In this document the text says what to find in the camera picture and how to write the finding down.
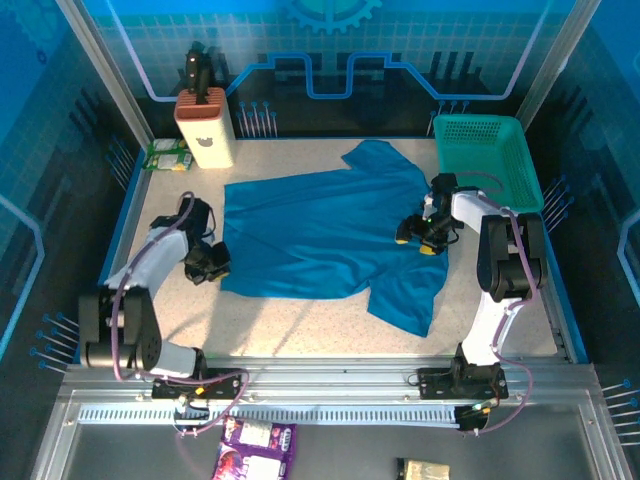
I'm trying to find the blue t-shirt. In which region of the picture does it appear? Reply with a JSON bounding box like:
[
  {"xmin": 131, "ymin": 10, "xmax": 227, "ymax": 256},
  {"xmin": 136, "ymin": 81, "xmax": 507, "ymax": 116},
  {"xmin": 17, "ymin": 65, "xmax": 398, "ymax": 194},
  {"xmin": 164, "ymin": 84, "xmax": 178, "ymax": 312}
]
[{"xmin": 219, "ymin": 139, "xmax": 450, "ymax": 337}]

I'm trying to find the green snack packet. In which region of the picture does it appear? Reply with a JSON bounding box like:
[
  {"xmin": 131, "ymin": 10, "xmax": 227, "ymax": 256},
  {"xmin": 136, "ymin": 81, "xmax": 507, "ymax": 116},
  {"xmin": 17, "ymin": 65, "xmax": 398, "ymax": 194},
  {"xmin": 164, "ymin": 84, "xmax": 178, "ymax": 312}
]
[
  {"xmin": 149, "ymin": 138, "xmax": 187, "ymax": 155},
  {"xmin": 143, "ymin": 151, "xmax": 194, "ymax": 173}
]

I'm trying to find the cream knife block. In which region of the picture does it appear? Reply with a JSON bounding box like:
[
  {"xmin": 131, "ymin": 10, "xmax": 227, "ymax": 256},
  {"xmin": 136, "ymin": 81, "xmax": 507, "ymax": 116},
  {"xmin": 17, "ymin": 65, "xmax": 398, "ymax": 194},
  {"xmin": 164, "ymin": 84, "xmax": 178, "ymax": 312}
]
[{"xmin": 173, "ymin": 85, "xmax": 236, "ymax": 170}]

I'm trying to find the green plastic basket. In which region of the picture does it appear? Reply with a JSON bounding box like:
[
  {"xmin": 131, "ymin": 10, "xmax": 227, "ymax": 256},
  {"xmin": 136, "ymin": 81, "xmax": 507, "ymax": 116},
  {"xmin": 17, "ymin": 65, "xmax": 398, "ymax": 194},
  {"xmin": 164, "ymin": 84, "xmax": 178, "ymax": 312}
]
[{"xmin": 432, "ymin": 113, "xmax": 545, "ymax": 221}]

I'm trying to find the small black electronics box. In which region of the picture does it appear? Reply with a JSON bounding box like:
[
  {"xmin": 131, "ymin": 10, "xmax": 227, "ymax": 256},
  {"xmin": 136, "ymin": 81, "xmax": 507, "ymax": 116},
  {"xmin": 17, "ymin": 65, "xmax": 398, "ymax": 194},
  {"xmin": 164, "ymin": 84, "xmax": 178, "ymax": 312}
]
[{"xmin": 455, "ymin": 402, "xmax": 499, "ymax": 434}]

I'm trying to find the purple snack bag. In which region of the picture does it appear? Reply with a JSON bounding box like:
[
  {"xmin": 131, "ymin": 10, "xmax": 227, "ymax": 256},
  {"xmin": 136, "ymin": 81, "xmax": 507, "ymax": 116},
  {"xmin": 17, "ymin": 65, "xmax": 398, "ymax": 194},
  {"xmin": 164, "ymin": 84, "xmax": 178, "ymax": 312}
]
[{"xmin": 208, "ymin": 412, "xmax": 298, "ymax": 480}]

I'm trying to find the dark gold packet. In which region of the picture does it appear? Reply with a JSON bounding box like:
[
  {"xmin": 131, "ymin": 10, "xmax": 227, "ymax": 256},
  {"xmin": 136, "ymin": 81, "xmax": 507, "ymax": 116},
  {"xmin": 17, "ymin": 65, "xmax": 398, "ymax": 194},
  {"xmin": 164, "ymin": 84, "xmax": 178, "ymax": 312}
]
[{"xmin": 396, "ymin": 457, "xmax": 451, "ymax": 480}]

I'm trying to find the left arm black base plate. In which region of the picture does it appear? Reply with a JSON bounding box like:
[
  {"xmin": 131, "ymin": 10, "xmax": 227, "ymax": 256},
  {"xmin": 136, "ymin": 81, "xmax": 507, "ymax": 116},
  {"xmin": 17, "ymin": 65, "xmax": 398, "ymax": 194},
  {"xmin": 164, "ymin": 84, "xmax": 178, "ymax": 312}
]
[{"xmin": 151, "ymin": 368, "xmax": 242, "ymax": 401}]

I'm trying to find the black knife handle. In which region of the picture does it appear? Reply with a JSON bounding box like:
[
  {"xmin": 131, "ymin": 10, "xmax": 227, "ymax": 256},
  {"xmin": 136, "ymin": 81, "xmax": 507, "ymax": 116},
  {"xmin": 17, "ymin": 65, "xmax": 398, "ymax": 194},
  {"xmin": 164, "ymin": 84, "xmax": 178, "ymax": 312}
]
[
  {"xmin": 195, "ymin": 64, "xmax": 212, "ymax": 106},
  {"xmin": 185, "ymin": 51, "xmax": 200, "ymax": 94}
]

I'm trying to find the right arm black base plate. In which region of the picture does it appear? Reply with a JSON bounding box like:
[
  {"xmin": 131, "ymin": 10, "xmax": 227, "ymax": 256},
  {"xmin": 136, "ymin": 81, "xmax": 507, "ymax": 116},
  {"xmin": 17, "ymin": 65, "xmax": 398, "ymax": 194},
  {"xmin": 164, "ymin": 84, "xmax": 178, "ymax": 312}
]
[{"xmin": 417, "ymin": 367, "xmax": 509, "ymax": 401}]

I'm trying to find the aluminium frame rail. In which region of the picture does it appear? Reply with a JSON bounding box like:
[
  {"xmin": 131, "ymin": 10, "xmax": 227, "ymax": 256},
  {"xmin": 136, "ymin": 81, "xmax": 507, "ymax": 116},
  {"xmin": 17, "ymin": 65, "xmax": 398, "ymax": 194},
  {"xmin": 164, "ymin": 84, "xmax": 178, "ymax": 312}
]
[{"xmin": 59, "ymin": 355, "xmax": 601, "ymax": 401}]

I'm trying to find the slotted grey cable duct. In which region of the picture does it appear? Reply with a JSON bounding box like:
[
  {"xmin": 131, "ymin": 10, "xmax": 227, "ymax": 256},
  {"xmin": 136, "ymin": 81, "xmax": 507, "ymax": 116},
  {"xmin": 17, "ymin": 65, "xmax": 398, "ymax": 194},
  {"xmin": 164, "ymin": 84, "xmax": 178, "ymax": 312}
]
[{"xmin": 78, "ymin": 405, "xmax": 461, "ymax": 429}]

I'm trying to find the aluminium frame post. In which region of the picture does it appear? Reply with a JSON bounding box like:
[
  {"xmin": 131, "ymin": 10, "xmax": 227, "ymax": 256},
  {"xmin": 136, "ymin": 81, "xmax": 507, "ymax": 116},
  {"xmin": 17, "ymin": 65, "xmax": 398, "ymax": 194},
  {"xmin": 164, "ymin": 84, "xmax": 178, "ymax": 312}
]
[
  {"xmin": 54, "ymin": 0, "xmax": 155, "ymax": 146},
  {"xmin": 517, "ymin": 0, "xmax": 604, "ymax": 119}
]

